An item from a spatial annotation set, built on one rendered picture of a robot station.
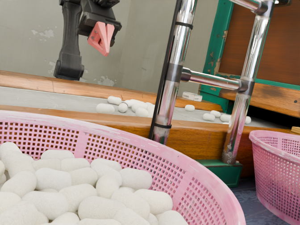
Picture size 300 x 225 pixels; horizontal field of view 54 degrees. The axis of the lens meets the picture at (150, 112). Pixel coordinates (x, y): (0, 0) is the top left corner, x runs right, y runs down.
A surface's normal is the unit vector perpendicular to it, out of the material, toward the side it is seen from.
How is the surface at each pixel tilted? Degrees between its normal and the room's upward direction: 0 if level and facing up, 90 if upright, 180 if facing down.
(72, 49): 63
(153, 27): 90
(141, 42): 90
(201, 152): 90
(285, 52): 90
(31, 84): 45
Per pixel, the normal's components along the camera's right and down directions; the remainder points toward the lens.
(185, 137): 0.54, 0.23
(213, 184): -0.87, -0.40
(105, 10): 0.50, -0.58
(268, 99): -0.68, -0.47
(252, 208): 0.20, -0.97
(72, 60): 0.47, -0.25
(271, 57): -0.82, -0.08
